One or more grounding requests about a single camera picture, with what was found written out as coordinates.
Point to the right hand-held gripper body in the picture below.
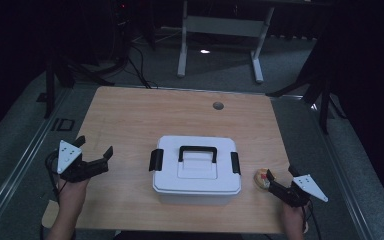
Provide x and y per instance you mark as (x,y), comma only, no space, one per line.
(310,187)

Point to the person's left hand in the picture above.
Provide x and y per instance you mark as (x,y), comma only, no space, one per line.
(72,195)

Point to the person's dark clothing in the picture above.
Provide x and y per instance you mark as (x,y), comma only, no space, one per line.
(180,236)

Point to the white metal desk frame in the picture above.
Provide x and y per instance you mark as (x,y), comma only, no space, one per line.
(225,26)

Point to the person's right hand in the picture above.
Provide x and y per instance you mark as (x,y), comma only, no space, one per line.
(293,215)

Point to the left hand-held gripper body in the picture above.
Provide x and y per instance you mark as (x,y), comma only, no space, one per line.
(67,156)

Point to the black metal stand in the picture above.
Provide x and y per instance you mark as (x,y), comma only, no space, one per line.
(325,100)
(50,90)

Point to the grey round table grommet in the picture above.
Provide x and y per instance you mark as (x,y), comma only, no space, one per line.
(218,106)

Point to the tan rounded panel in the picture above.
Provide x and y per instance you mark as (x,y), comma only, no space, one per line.
(50,215)

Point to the white plastic storage box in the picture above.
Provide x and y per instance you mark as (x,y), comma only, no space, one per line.
(196,198)

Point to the small tan round toy food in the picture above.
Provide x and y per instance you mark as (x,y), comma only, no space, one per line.
(260,181)

